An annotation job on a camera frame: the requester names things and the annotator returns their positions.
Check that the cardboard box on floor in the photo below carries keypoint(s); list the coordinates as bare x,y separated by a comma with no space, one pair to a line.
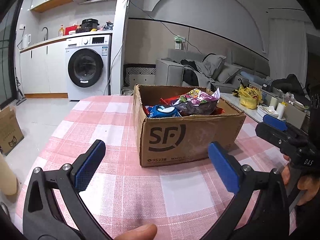
10,132

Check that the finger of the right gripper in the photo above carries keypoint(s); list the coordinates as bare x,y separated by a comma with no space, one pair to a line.
273,136
274,122

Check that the pink plaid tablecloth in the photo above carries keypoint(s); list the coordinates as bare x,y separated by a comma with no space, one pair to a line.
183,200

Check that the yellow plastic bag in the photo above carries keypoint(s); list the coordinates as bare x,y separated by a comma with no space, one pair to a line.
250,97

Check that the SF cardboard box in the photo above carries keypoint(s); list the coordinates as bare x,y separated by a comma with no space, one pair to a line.
174,140

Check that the black rice cooker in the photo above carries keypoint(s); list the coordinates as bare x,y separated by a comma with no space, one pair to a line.
88,24

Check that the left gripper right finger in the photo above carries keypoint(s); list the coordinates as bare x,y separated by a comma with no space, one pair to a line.
269,219

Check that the grey sofa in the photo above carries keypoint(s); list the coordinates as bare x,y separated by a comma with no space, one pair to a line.
182,68

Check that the right hand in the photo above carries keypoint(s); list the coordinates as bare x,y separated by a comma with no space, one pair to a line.
308,184

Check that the blue oreo package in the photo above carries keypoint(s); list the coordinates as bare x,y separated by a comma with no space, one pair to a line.
161,111

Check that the grey clothes pile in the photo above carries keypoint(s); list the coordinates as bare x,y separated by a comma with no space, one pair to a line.
203,73

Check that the left hand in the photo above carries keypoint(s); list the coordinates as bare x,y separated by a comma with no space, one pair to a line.
145,232

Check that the purple candy bag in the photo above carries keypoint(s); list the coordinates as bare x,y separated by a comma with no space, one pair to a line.
197,102

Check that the white washing machine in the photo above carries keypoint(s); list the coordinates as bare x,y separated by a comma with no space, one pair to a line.
88,60

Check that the black glass door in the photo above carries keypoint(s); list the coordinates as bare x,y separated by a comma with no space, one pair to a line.
8,35

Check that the white kitchen cabinets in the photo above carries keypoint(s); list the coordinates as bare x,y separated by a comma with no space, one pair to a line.
43,70

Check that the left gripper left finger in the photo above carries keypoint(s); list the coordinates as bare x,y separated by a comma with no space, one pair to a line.
42,216

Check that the white electric kettle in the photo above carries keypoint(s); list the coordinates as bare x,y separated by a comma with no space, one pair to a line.
26,41

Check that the red crisp snack bag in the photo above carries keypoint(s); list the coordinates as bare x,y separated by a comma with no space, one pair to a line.
169,101

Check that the white side table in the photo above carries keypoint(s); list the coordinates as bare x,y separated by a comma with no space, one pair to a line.
291,114

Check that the black white patterned basket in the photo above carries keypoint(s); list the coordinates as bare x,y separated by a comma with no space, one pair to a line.
136,73

